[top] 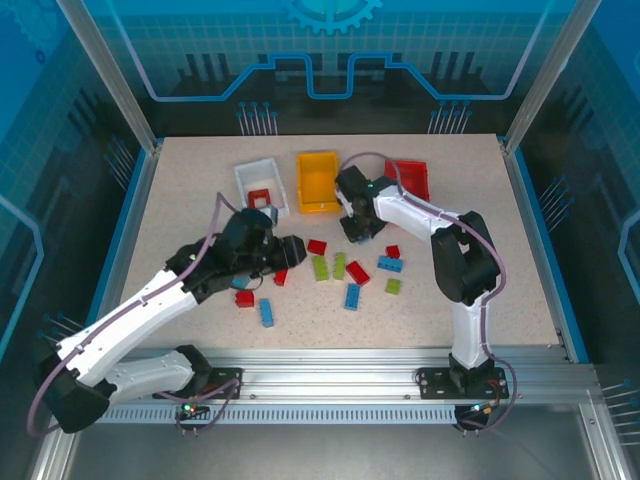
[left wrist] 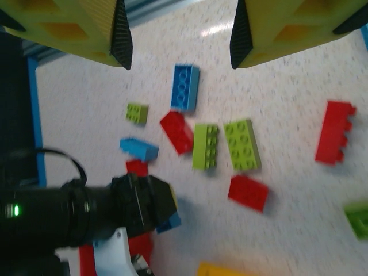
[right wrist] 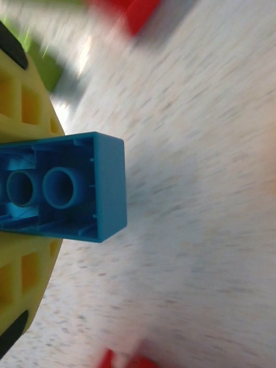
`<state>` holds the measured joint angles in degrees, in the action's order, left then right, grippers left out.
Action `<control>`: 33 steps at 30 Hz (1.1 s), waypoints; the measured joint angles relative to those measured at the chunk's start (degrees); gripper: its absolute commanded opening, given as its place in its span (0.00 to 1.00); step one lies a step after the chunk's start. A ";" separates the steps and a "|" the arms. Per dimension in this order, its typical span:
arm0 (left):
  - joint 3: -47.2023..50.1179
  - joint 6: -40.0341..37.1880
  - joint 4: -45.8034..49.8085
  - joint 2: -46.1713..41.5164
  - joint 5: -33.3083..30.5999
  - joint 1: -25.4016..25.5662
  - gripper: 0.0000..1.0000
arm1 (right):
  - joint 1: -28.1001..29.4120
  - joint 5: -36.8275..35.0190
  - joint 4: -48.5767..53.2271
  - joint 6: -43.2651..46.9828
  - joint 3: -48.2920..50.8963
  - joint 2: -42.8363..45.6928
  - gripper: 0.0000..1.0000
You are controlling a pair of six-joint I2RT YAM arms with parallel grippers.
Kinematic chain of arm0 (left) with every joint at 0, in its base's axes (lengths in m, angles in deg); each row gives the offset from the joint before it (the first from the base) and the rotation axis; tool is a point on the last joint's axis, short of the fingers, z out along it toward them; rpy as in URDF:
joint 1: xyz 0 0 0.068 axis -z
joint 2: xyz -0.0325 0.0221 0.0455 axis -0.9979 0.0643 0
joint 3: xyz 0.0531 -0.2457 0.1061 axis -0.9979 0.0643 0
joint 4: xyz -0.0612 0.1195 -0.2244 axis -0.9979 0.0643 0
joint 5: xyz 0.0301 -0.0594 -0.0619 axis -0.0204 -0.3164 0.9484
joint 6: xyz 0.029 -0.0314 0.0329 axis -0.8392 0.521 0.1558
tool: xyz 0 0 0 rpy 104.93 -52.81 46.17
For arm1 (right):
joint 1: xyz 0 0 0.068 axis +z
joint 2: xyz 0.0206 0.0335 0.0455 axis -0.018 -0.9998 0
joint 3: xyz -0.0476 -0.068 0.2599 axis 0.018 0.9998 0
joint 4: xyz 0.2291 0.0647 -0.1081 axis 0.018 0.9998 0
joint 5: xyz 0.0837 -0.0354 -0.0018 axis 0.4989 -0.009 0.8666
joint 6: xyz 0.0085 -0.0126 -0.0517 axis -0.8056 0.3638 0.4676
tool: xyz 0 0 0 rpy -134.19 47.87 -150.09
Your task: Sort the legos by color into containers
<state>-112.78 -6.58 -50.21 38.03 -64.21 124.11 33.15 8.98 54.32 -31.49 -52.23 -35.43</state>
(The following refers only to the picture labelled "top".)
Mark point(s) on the red lego brick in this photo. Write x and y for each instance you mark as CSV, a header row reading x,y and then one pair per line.
x,y
281,277
358,272
393,251
245,299
316,246

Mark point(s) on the long green lego brick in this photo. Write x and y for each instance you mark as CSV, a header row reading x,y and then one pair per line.
x,y
320,268
339,265

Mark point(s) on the small green lego brick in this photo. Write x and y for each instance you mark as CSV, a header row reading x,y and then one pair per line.
x,y
393,286

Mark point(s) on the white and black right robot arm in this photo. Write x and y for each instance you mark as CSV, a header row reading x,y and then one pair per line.
x,y
467,330

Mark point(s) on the yellow plastic bin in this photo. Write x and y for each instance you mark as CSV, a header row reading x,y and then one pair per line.
x,y
315,182

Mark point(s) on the hollow red lego piece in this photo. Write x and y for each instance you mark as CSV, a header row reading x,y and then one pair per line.
x,y
251,199

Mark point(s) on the red plastic bin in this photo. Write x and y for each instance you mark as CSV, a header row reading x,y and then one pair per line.
x,y
412,177

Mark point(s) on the long blue lego brick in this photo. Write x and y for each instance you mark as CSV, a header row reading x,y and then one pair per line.
x,y
353,297
266,313

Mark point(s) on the white plastic bin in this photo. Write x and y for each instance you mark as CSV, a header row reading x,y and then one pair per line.
x,y
250,172

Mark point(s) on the blue table edge strip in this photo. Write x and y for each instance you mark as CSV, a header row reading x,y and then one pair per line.
x,y
115,250
548,250

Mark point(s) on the small LED circuit board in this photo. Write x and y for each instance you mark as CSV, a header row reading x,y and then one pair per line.
x,y
189,409
479,410

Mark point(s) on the aluminium table side rail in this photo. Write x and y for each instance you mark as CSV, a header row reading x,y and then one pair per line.
x,y
536,250
129,250

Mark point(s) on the aluminium mounting rail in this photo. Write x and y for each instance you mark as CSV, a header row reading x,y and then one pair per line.
x,y
325,375

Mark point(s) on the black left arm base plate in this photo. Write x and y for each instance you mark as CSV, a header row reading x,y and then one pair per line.
x,y
227,382

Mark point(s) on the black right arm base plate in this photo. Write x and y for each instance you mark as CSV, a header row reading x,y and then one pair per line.
x,y
435,382

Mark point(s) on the aluminium frame post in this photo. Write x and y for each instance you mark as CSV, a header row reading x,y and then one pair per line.
x,y
114,75
546,75

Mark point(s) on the aluminium frame bar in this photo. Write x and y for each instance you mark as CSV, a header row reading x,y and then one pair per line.
x,y
52,457
607,450

